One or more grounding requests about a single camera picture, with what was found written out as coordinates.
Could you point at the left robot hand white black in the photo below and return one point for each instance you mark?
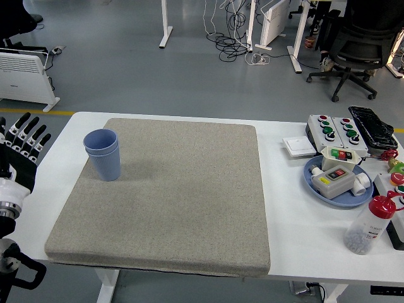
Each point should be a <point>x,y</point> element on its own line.
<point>19,170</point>

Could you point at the blue ribbed plastic cup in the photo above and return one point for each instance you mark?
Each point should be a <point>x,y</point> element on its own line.
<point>107,167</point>
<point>101,139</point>

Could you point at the grey-brown mat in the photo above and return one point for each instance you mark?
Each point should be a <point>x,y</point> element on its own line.
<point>189,195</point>

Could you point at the red cup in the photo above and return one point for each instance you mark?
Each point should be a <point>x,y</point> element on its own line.
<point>309,42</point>

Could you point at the white panel heater wide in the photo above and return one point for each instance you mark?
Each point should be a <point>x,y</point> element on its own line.
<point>22,79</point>

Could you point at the grey power strip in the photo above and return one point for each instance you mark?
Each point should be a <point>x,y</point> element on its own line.
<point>57,50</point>

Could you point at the white table leg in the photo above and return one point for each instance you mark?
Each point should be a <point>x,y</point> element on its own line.
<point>107,285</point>
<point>336,293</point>

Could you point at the person's grey shoe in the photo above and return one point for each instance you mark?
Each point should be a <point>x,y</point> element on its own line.
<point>38,18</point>

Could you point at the white desk leg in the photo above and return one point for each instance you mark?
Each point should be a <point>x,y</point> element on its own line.
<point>165,22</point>
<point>298,38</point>
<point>251,25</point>
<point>396,72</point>

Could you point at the white panel heater narrow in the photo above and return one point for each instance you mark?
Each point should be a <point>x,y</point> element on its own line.
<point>273,22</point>

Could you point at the white plug fitting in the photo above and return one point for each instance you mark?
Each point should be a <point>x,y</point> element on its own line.
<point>314,171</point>

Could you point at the white four-button control box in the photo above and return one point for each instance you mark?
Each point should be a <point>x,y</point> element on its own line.
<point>317,126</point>
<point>342,137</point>

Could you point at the person's patterned shoe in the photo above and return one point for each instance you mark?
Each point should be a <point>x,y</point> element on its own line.
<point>325,63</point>

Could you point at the blue plate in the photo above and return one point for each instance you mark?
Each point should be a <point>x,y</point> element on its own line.
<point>350,200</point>

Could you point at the white pipe fitting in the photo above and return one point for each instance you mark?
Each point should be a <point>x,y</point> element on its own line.
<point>361,184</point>

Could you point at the clear bottle red cap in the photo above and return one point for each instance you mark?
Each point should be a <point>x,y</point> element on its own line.
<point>363,233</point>

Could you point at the black plastic tray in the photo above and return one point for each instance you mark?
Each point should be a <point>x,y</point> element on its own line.
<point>374,126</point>

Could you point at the black mesh office chair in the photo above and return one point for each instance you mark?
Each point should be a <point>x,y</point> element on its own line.
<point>360,41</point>

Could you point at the white box red mushroom button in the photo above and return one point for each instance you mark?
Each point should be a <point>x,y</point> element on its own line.
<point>383,184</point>

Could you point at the black table control panel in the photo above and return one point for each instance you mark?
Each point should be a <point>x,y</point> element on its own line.
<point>386,289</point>

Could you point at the white wall switch panel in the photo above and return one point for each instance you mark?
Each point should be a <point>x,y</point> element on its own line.
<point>298,146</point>

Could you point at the white switch box green red buttons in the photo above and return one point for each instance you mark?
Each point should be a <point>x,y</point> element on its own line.
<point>329,162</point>

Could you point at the grey switch box red button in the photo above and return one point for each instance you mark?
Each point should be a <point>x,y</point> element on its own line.
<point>331,187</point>

